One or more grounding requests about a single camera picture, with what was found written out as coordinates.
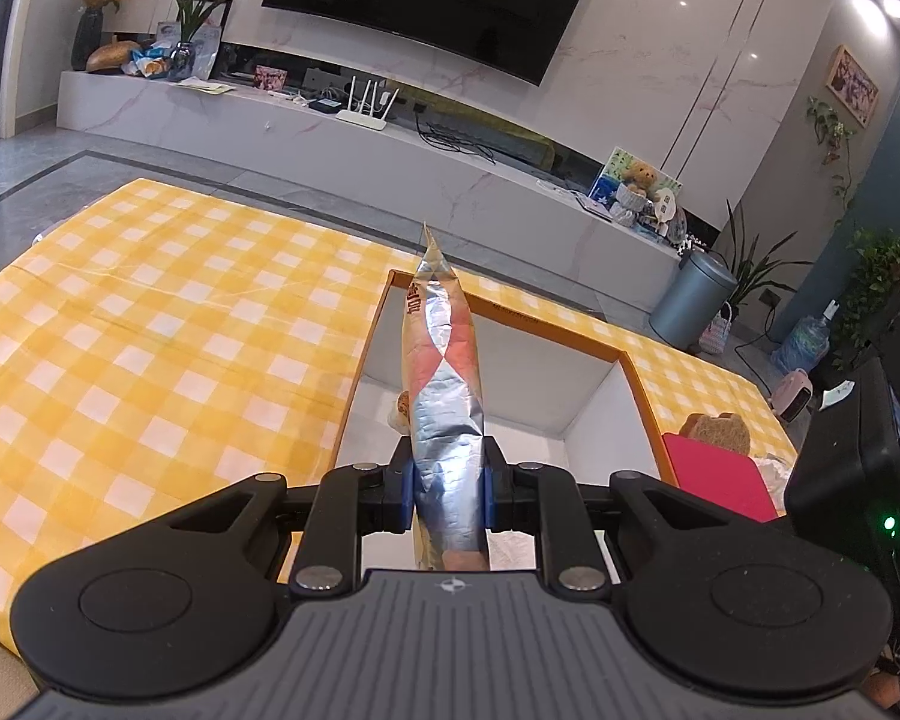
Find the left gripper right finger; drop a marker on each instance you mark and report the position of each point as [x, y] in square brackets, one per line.
[544, 502]

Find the small pink box on console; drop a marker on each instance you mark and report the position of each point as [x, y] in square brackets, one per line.
[269, 78]

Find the tall snake plant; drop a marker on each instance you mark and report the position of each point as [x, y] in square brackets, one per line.
[753, 271]

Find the water bottle with pump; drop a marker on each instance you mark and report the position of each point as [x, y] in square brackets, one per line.
[806, 344]

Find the brown bread-shaped ornament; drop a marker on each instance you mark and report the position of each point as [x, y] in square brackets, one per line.
[112, 57]

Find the white wifi router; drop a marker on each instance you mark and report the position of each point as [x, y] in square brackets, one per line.
[370, 108]

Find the framed wall picture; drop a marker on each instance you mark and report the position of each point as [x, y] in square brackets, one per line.
[852, 86]

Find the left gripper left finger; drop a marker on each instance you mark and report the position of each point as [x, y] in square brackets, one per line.
[333, 518]

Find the red box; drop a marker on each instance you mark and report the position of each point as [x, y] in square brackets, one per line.
[722, 477]

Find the green poster card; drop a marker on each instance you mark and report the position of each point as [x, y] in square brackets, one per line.
[659, 210]

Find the white marble tv console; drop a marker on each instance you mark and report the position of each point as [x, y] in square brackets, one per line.
[392, 170]

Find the bear-shaped brown sponge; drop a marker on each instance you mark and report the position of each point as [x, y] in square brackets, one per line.
[726, 431]

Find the pink woven basket bag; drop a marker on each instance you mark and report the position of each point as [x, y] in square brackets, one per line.
[715, 336]

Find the orange storage box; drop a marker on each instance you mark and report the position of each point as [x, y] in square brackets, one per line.
[548, 396]

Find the blue-grey trash bin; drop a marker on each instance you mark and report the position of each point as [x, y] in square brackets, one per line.
[701, 286]

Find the bushy plant on cabinet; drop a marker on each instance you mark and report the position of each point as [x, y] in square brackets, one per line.
[875, 276]

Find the pink space heater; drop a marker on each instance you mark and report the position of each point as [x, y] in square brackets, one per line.
[791, 395]

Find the teddy bear on console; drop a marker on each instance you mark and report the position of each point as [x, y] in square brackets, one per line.
[640, 178]

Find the snack packet orange foil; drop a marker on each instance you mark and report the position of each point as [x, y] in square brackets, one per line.
[440, 370]

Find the yellow checkered tablecloth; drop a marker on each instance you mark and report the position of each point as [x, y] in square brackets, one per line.
[162, 344]

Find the brown plush knot toy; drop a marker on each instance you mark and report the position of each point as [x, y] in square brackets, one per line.
[398, 418]

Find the hanging ivy plant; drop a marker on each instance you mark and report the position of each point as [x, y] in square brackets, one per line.
[835, 137]

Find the white tissue cloth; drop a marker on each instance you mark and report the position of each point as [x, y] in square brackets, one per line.
[775, 473]

